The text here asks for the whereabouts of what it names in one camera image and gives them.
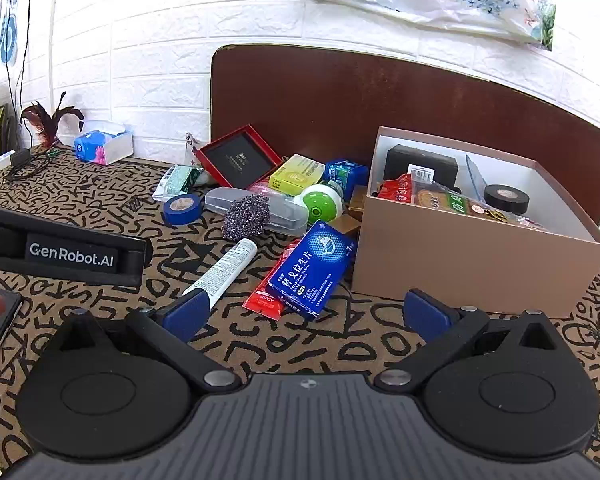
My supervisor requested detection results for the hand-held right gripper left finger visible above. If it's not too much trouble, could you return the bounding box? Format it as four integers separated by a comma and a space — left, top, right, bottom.
47, 287, 243, 394

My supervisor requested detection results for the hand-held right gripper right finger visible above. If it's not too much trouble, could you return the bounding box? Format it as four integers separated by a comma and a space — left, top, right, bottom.
375, 288, 577, 394

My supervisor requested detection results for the white tube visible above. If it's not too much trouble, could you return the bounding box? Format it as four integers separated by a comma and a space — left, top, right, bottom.
181, 238, 259, 306

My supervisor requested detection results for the tan cardboard box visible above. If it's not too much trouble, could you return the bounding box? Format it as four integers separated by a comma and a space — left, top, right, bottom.
351, 126, 600, 320

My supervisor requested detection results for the grey steel wool scrubber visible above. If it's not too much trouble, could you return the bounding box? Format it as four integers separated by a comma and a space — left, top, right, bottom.
221, 194, 272, 241

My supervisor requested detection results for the clear plastic glasses case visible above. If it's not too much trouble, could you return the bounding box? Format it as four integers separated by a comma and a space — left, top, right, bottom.
204, 186, 310, 237

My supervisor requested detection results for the blue medicine box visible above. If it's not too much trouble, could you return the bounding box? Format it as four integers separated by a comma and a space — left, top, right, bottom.
267, 221, 356, 322

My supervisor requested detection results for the brown black-lettered printed blanket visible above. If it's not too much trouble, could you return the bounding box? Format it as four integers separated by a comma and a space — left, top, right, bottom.
0, 147, 600, 480

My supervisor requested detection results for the blue tape roll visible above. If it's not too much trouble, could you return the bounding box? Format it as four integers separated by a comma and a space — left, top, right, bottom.
162, 192, 203, 226

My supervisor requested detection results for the black phone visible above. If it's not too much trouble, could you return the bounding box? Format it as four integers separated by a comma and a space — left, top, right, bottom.
0, 289, 24, 392

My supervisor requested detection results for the blue white tissue pack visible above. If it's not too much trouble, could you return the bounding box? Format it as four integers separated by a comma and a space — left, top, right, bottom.
74, 120, 134, 166

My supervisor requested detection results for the clear biscuit packet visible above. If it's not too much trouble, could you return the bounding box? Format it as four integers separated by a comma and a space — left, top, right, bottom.
410, 182, 517, 224

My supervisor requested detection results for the gold box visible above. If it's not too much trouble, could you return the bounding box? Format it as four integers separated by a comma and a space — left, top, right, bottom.
347, 185, 370, 221
325, 214, 362, 239

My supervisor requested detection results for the red snack packet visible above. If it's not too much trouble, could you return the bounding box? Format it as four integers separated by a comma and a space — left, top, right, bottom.
377, 174, 426, 205

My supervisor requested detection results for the black tape roll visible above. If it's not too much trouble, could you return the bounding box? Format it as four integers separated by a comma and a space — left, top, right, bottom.
482, 184, 531, 221

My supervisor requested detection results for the red black feather toy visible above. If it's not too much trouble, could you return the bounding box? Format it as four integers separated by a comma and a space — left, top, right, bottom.
20, 91, 85, 150

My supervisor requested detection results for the green wet wipes packet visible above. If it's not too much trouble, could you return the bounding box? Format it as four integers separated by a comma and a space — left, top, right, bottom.
152, 164, 206, 204

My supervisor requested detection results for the clear blue plastic bag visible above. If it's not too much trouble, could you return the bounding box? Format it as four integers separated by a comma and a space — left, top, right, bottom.
464, 154, 491, 196

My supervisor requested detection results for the pink packet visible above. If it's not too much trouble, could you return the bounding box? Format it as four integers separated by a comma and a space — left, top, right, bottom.
247, 177, 302, 207

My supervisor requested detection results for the green white round device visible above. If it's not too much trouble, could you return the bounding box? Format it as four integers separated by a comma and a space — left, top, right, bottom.
300, 180, 346, 224

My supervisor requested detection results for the blue green packet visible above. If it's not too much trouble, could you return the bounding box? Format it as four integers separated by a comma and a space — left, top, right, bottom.
324, 159, 370, 201

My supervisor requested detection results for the red gift box black inside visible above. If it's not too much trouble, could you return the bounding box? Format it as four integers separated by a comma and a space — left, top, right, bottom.
196, 125, 284, 189

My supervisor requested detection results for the white red-patterned pouch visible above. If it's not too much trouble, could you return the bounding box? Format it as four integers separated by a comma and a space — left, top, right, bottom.
184, 132, 216, 183

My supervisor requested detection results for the yellow box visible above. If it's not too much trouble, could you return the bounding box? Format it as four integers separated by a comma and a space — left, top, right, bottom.
269, 154, 326, 197

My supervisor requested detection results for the brown wooden board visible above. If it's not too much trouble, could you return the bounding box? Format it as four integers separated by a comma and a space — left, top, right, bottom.
210, 44, 600, 227

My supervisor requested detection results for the black cable bundle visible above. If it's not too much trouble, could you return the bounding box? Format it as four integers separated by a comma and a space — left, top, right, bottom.
5, 149, 57, 184

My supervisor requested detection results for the black hanging cable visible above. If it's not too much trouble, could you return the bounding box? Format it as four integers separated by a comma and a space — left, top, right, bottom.
6, 0, 37, 113

